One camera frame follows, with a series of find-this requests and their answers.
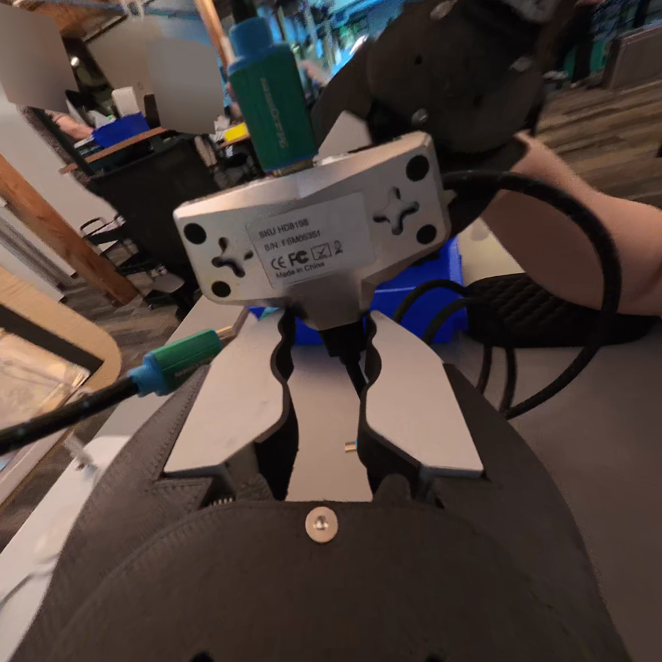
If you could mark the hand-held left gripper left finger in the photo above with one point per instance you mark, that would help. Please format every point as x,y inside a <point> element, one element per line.
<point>232,408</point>

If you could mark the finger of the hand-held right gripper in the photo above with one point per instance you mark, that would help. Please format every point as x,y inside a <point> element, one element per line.
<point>346,137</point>

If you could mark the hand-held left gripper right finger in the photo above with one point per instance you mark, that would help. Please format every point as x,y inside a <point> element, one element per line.
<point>413,408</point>

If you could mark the silver hdmi switch adapter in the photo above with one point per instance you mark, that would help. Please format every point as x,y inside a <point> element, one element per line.
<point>331,196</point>

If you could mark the person's right forearm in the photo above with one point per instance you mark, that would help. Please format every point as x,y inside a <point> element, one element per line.
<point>641,248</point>

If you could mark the small metal cylinder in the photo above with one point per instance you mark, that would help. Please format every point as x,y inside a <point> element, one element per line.
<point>350,446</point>

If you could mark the small yellow box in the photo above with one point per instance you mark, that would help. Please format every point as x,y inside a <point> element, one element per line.
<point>238,133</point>

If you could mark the large blue plastic bin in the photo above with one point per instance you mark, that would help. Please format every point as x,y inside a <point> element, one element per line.
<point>385,302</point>

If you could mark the black woven pad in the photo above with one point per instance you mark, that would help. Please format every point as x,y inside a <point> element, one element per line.
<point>543,310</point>

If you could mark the wooden desk with curved edge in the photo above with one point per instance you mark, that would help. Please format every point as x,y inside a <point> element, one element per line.
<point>77,331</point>

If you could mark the black chair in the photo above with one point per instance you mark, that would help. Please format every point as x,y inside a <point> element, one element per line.
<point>129,258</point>

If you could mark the black cabinet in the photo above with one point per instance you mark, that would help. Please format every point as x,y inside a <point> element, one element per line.
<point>155,196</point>

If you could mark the small blue plastic bin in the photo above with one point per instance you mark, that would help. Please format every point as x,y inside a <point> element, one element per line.
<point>121,132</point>

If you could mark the wooden beam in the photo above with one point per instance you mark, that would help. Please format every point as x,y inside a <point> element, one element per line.
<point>62,232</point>

